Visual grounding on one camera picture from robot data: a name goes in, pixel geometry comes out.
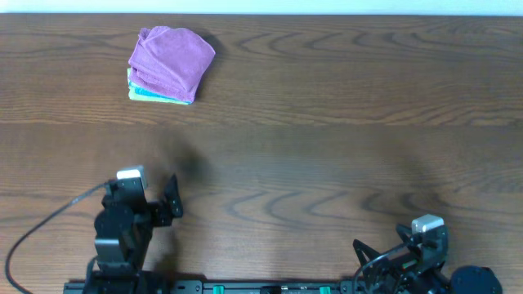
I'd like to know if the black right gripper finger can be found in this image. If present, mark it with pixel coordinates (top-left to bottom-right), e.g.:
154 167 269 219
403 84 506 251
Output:
352 239 388 278
396 224 413 244

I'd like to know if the purple microfiber cloth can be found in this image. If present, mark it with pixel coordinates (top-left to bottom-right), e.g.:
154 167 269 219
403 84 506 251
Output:
128 26 215 90

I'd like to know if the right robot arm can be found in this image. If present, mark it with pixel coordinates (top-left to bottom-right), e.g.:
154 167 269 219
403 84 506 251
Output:
350 217 503 294

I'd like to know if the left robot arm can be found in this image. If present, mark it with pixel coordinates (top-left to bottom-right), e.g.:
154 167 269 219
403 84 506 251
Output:
83 176 183 294

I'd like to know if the folded yellow-green cloth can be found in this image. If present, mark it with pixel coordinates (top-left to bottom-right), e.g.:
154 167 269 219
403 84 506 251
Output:
127 67 197 105

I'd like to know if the folded purple cloth on stack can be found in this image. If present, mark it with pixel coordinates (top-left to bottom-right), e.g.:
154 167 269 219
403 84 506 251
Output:
135 83 195 101

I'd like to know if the folded blue cloth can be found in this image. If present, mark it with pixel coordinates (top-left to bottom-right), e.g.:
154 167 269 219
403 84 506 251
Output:
127 81 194 105

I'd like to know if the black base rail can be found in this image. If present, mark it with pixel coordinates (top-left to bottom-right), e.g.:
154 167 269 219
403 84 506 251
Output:
62 280 364 294

